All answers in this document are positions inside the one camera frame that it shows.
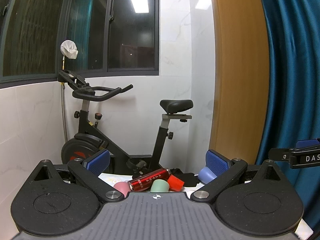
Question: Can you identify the wooden door panel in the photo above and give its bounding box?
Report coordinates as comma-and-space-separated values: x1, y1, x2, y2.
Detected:
209, 0, 270, 164

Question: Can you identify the pink cup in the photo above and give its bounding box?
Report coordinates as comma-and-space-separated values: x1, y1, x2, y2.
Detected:
113, 181, 131, 197

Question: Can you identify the teal blue curtain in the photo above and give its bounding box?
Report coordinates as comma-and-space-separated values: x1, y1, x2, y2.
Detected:
254, 0, 320, 230

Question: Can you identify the red metal bottle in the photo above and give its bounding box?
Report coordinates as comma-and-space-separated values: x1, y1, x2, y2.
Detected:
128, 168, 171, 192

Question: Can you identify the black exercise bike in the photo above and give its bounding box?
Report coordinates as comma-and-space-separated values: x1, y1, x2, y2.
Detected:
57, 70, 194, 175

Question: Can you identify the green cup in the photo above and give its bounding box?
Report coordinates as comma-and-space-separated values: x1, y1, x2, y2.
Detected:
150, 179, 170, 193

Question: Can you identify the dark framed window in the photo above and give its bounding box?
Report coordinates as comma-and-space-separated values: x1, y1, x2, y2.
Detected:
1, 0, 159, 88

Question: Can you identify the blue cup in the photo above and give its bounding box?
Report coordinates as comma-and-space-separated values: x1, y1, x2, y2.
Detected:
197, 167, 217, 184

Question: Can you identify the red cup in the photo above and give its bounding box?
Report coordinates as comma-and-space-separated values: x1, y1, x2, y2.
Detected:
167, 175, 184, 192

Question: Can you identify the black cloth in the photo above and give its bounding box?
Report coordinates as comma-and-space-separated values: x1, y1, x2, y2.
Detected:
170, 168, 200, 187

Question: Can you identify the white cloth on pole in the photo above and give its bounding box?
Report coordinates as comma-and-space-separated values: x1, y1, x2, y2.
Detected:
60, 40, 78, 60

